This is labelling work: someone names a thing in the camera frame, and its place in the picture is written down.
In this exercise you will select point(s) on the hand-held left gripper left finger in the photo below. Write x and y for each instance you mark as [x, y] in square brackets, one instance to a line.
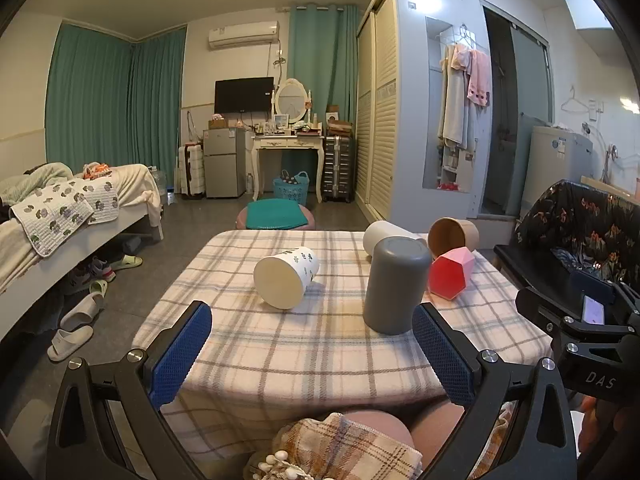
[180, 355]

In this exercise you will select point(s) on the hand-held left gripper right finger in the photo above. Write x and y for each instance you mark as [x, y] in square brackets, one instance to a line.
[442, 360]

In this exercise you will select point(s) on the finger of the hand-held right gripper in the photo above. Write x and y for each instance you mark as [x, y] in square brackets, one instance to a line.
[547, 310]

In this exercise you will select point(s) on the white leaf-print cup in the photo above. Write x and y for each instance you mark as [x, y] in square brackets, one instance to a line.
[285, 280]

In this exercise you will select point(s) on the grey cup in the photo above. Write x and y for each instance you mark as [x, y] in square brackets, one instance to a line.
[397, 287]

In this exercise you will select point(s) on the red faceted cup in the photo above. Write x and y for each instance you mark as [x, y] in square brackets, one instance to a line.
[451, 272]

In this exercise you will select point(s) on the brown cup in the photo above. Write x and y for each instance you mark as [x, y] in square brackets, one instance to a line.
[452, 236]

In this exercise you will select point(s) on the plain white cup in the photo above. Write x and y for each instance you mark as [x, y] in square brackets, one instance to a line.
[382, 241]

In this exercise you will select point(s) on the person's right hand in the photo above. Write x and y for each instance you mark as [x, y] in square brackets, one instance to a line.
[612, 427]

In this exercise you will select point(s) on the person's leg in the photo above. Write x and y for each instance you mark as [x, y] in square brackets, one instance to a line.
[380, 422]

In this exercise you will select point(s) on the dark floral cloth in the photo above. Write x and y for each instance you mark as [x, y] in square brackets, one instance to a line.
[590, 225]

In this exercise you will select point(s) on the plaid tablecloth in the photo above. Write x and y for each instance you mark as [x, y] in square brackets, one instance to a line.
[280, 355]

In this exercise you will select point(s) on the green slipper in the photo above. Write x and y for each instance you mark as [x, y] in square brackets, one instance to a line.
[126, 262]
[98, 288]

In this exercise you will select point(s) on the white slipper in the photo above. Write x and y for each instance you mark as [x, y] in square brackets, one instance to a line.
[82, 312]
[70, 344]

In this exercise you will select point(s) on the grey sneakers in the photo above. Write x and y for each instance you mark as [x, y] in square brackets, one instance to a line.
[92, 272]

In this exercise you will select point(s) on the plaid shorts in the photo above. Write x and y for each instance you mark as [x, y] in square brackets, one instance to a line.
[345, 452]

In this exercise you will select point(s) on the white washing machine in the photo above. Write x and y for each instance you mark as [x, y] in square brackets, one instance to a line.
[555, 165]

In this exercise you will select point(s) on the pink round stool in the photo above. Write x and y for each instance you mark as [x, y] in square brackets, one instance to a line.
[241, 220]

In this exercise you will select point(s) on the bed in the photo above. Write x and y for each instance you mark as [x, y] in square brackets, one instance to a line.
[60, 260]

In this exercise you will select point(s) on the green seat cushion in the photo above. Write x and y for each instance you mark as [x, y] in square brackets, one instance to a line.
[275, 215]

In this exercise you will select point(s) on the clear water jug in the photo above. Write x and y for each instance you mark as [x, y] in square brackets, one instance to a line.
[158, 185]

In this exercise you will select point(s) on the cream blanket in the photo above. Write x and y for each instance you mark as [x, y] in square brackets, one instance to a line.
[132, 185]

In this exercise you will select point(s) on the cream suitcase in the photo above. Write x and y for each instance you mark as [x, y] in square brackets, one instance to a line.
[191, 170]

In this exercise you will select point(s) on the leaf-print quilt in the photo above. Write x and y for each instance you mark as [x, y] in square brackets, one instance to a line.
[60, 210]

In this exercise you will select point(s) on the blue plastic basket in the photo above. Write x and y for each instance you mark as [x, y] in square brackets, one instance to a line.
[290, 191]

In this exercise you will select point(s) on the grey small fridge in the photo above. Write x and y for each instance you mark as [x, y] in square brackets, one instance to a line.
[225, 162]

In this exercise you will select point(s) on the orange cloth item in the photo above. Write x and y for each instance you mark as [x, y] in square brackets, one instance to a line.
[97, 171]

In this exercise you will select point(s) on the glass sliding door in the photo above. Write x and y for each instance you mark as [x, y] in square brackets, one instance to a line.
[520, 110]

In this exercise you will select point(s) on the dark grey suitcase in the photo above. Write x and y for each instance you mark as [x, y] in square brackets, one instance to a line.
[338, 167]

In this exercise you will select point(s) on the grey-green blanket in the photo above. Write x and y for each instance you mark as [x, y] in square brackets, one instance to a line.
[35, 180]

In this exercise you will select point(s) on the beige hanging garment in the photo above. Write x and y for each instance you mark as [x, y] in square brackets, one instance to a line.
[454, 100]

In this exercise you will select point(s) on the white dressing table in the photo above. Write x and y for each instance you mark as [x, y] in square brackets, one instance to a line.
[287, 144]

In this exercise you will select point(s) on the pink hanging towel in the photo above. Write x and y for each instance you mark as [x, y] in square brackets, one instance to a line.
[480, 77]

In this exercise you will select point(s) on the white wardrobe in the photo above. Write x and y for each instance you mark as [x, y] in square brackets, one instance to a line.
[400, 110]

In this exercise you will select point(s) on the green curtain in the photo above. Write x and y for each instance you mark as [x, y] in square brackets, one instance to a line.
[157, 100]
[322, 60]
[87, 100]

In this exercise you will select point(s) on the cardboard box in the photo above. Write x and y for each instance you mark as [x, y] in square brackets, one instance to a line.
[339, 121]

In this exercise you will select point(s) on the black television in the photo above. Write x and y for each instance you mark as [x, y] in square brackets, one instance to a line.
[244, 95]

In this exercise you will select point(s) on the oval vanity mirror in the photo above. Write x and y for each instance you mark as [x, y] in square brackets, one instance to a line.
[291, 100]

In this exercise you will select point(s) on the white air conditioner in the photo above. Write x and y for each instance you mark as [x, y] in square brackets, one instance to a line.
[243, 35]

